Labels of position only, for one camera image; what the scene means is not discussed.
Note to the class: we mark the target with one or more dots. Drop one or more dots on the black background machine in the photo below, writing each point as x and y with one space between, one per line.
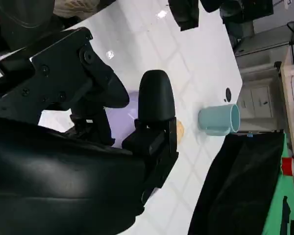
247 9

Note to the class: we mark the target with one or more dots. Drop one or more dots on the green cloth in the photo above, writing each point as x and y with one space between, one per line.
279 208

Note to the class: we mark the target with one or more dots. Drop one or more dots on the black glossy robot body shell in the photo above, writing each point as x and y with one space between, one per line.
19 14

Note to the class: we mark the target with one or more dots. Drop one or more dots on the lilac plate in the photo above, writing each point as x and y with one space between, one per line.
122 120

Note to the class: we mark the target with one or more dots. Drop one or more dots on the wooden shelf unit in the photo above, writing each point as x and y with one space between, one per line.
287 98

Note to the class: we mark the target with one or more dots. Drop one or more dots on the gray drawer cabinet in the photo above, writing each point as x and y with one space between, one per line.
257 102

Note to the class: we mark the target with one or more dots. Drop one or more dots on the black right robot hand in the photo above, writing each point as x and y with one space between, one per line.
51 176

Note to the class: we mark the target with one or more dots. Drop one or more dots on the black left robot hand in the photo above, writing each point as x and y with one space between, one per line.
186 14

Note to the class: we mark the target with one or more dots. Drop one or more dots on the red box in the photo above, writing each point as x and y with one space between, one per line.
287 166

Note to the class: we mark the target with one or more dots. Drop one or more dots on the black backdrop cloth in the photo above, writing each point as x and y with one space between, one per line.
235 183

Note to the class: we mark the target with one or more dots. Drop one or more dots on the beige woven object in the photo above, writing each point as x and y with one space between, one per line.
73 6

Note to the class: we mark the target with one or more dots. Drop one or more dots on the pale green mug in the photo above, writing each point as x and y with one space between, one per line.
213 117

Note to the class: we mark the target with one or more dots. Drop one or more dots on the black table grommet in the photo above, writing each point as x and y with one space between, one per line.
228 93

